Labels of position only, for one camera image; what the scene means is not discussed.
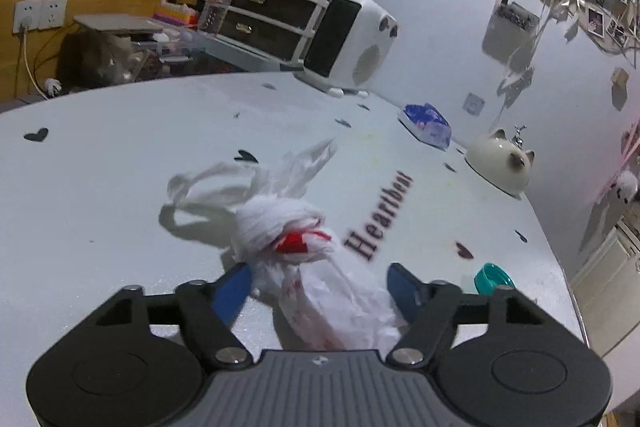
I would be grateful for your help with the white wall switch plate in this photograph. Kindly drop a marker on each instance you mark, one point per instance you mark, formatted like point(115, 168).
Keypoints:
point(473, 104)

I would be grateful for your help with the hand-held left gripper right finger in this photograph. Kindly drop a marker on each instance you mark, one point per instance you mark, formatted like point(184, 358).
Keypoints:
point(402, 289)

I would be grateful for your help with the grey furry bundle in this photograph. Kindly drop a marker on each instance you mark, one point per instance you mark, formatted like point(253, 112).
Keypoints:
point(95, 59)

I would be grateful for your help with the black and white drawer unit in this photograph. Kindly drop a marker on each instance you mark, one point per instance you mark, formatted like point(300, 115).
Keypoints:
point(277, 7)

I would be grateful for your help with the white wall power socket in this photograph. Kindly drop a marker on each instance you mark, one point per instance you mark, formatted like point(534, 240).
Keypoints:
point(39, 14)

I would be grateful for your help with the clear acrylic wall holder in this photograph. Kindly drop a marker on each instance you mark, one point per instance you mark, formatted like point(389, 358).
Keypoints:
point(512, 24)

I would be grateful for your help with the grey laptop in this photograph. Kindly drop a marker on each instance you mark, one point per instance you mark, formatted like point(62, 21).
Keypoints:
point(117, 23)

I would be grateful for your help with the white desktop heater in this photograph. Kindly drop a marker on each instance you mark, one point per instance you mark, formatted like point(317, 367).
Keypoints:
point(345, 42)

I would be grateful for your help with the small metal ornament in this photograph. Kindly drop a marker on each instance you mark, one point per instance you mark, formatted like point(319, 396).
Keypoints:
point(519, 136)

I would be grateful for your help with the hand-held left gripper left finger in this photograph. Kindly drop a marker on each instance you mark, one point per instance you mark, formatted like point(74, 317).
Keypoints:
point(232, 292)

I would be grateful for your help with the small wooden wall box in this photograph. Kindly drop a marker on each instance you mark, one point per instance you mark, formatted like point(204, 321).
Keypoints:
point(620, 78)

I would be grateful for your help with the blue tissue pack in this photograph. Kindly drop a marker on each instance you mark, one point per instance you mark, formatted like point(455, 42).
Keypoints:
point(427, 122)

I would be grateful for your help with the white fluffy pompom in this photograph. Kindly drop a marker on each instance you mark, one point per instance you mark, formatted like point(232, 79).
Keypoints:
point(626, 187)

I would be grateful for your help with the colourful striped block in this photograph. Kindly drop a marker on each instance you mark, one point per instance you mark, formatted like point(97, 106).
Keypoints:
point(174, 13)

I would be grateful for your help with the cream panelled cabinet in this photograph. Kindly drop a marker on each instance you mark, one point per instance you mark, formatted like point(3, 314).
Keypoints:
point(607, 287)

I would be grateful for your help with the white cat-shaped ceramic pot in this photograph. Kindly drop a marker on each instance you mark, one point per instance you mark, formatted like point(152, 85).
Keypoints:
point(495, 162)

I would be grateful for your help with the white plastic bag red print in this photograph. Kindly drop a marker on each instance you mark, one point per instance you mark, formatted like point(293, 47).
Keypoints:
point(280, 227)

